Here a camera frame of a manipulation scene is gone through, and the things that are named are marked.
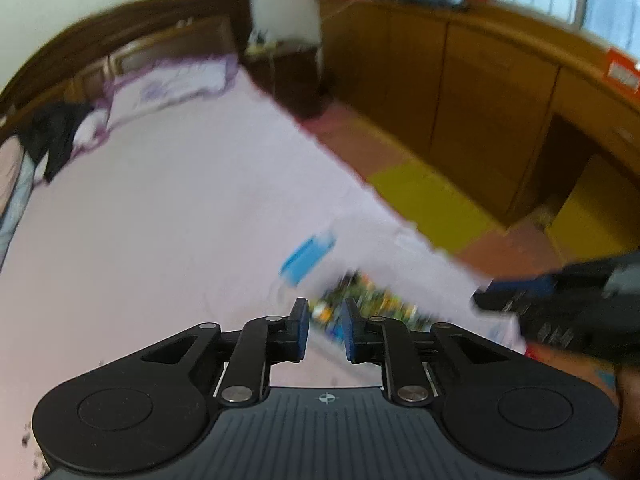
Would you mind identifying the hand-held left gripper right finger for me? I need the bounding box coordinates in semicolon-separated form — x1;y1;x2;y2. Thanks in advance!
337;298;531;407

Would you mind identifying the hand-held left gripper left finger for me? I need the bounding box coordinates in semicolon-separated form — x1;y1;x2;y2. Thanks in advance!
115;297;311;407

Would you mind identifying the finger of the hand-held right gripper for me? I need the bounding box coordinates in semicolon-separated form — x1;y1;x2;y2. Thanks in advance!
471;291;551;318
487;270;563;297

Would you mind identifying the heap of colourful toy bricks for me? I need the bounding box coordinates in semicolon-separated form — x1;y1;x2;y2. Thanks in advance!
307;270;436;341

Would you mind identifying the clear plastic storage box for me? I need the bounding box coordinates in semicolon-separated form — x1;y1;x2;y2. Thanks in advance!
272;227;531;361

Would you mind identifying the red foam floor mat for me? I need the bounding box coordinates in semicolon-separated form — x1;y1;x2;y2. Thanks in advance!
300;105;416;181
450;220;571;281

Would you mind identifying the yellow box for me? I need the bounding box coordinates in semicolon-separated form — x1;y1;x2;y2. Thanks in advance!
547;155;640;266

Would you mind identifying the yellow foam floor mat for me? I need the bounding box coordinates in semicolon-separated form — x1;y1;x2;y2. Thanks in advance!
367;160;506;256

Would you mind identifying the pink bedsheet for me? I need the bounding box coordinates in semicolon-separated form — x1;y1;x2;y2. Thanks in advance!
0;65;531;480

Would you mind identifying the wooden desk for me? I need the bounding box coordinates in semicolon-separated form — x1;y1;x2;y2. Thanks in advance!
510;50;640;256

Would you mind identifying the wooden cabinet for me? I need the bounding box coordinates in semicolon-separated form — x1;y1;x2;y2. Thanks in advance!
320;0;561;226

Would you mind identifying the orange printed box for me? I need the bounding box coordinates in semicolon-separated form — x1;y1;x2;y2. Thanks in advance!
602;47;640;96

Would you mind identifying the dark wooden nightstand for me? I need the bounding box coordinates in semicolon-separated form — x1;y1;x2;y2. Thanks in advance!
242;40;326;111

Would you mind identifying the lilac frilled pillow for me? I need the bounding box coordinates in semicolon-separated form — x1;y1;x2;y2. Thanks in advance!
102;52;241;131
70;105;113;153

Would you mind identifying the blue patterned quilt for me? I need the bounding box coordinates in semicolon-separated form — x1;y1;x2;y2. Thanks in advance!
0;160;43;271

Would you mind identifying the black garment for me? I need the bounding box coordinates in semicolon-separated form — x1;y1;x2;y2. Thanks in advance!
22;100;96;183

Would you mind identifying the pink fuzzy blanket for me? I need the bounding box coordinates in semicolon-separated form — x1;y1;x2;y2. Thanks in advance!
0;137;26;211

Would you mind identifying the wooden headboard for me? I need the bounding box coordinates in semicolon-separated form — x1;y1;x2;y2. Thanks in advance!
0;0;253;131

